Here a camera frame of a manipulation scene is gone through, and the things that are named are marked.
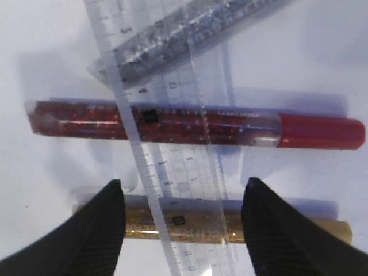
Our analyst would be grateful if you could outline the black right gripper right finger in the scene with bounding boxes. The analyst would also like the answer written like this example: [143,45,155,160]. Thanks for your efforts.
[241,177,367,275]

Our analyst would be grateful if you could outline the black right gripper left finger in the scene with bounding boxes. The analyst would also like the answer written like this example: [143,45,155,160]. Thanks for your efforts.
[1,179,125,275]

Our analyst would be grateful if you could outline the red glitter pen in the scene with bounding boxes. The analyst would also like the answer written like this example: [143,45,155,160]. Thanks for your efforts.
[25,101,366,150]

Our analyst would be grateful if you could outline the silver glitter pen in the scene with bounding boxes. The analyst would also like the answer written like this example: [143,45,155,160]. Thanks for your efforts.
[88,1,290,87]

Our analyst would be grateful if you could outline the clear plastic ruler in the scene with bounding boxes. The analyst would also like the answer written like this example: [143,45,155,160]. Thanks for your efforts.
[85,1,235,275]

